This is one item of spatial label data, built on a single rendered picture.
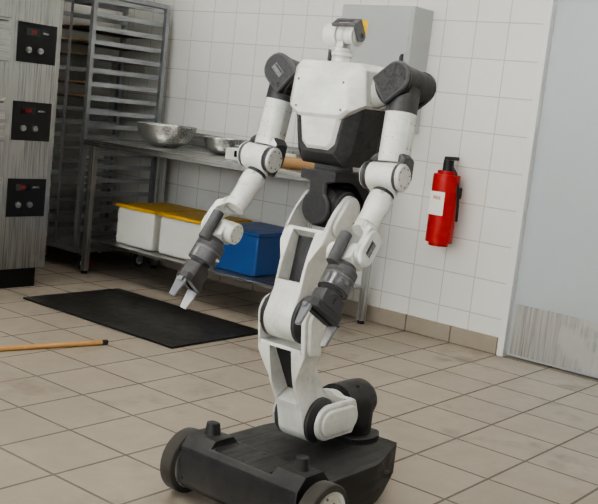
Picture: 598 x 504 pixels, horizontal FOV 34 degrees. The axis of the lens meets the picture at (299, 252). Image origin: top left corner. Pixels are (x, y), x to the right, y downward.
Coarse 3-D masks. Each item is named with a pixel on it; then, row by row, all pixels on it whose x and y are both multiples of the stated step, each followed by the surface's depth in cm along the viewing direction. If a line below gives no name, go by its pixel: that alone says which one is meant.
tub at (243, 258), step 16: (256, 224) 608; (240, 240) 575; (256, 240) 568; (272, 240) 577; (224, 256) 583; (240, 256) 575; (256, 256) 569; (272, 256) 580; (240, 272) 577; (256, 272) 571; (272, 272) 582
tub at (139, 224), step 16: (128, 208) 633; (144, 208) 626; (160, 208) 636; (176, 208) 646; (192, 208) 656; (128, 224) 634; (144, 224) 624; (160, 224) 623; (128, 240) 635; (144, 240) 625
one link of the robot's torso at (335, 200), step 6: (330, 186) 302; (330, 192) 293; (336, 192) 294; (342, 192) 293; (348, 192) 294; (330, 198) 292; (336, 198) 292; (342, 198) 292; (336, 204) 291; (330, 216) 293; (324, 222) 294
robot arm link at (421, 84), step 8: (416, 72) 277; (416, 80) 276; (424, 80) 279; (408, 88) 275; (416, 88) 277; (424, 88) 280; (432, 88) 282; (400, 96) 276; (408, 96) 276; (416, 96) 277; (424, 96) 282; (392, 104) 277; (400, 104) 276; (408, 104) 276; (416, 104) 277; (408, 112) 276; (416, 112) 278
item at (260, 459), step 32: (352, 384) 322; (192, 448) 297; (224, 448) 297; (256, 448) 306; (288, 448) 309; (320, 448) 313; (352, 448) 316; (384, 448) 319; (192, 480) 298; (224, 480) 289; (256, 480) 282; (288, 480) 276; (320, 480) 280; (352, 480) 294; (384, 480) 316
